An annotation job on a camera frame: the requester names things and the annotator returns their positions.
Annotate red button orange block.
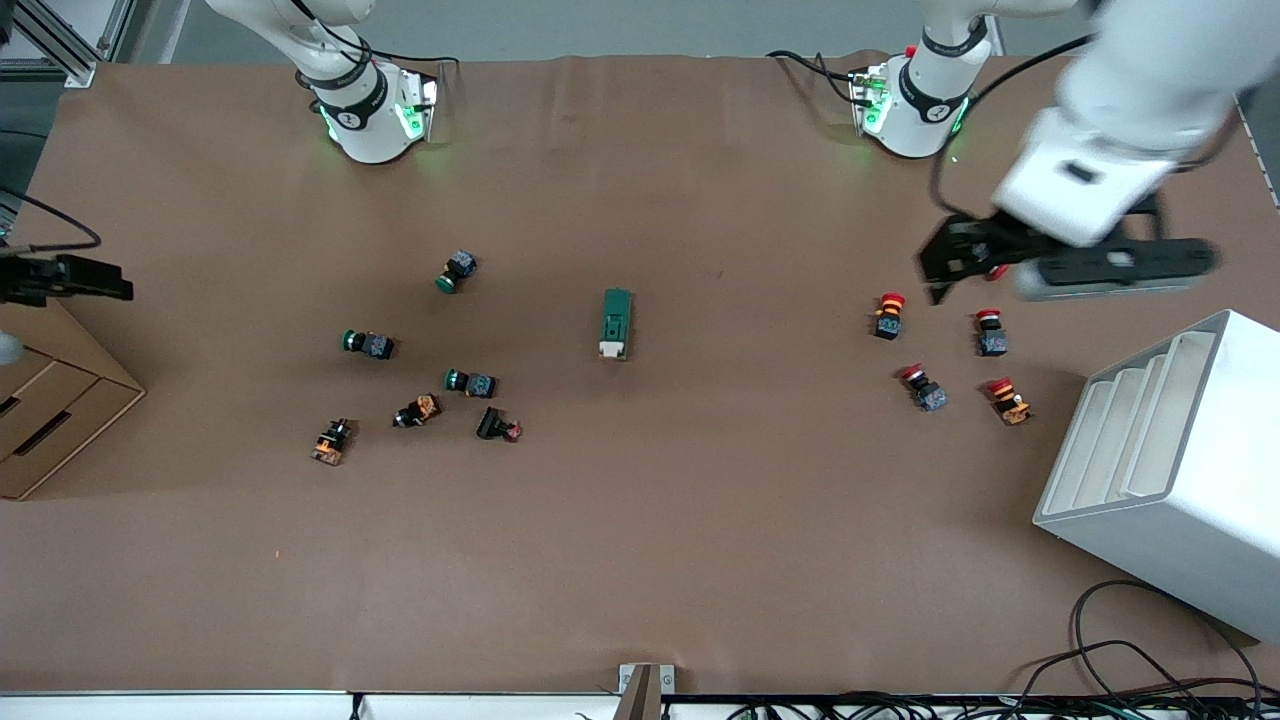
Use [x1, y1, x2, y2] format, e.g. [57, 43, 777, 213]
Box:
[985, 376, 1034, 427]

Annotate cardboard drawer box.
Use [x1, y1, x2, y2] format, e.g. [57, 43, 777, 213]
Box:
[0, 295, 147, 501]

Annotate green load switch white handle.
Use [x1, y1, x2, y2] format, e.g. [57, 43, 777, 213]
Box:
[598, 288, 634, 362]

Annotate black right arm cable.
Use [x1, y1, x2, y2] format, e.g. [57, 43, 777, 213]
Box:
[0, 0, 461, 253]

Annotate white stepped rack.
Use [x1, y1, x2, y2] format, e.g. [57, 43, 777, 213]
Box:
[1033, 309, 1280, 644]

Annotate metal bracket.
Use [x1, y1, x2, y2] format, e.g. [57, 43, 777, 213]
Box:
[618, 663, 676, 720]

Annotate white table edge rail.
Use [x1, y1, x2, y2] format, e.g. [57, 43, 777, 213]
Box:
[0, 690, 621, 720]

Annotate brown paper table cover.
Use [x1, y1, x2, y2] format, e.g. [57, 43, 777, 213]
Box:
[0, 52, 1280, 698]

